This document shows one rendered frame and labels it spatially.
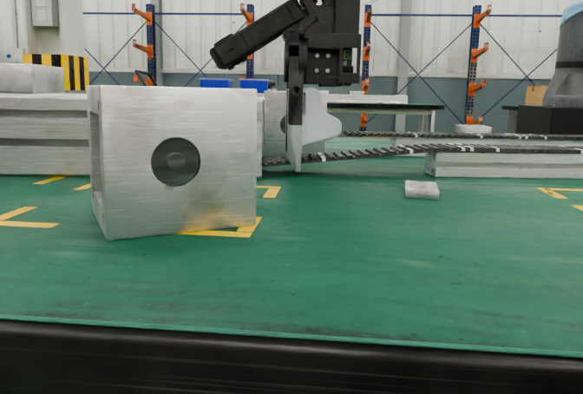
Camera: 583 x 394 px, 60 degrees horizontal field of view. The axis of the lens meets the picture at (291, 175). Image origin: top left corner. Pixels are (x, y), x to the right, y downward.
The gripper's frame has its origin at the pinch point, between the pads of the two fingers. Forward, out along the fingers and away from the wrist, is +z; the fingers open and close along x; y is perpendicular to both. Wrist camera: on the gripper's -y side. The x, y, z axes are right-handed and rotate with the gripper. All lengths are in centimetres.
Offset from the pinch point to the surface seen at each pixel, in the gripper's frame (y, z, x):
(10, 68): -38.1, -10.0, 13.6
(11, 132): -29.3, -2.7, -4.9
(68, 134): -23.4, -2.6, -4.9
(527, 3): 387, -154, 724
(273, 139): -1.9, -0.8, 14.1
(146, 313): -7.4, 2.0, -38.1
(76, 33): -143, -47, 318
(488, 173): 23.0, 1.2, -1.8
